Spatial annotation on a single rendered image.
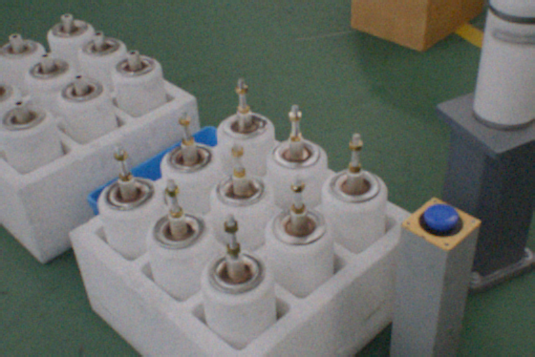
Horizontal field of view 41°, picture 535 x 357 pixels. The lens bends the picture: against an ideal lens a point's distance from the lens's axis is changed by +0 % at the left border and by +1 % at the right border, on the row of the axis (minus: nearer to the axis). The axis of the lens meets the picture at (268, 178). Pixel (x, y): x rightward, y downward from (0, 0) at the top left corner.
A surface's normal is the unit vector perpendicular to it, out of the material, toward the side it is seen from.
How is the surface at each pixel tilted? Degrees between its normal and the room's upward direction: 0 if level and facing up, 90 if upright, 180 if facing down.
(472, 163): 90
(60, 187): 90
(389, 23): 89
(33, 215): 90
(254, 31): 0
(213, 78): 0
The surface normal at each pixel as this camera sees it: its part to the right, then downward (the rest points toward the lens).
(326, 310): 0.70, 0.42
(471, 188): -0.89, 0.32
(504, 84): -0.46, 0.57
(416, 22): -0.71, 0.47
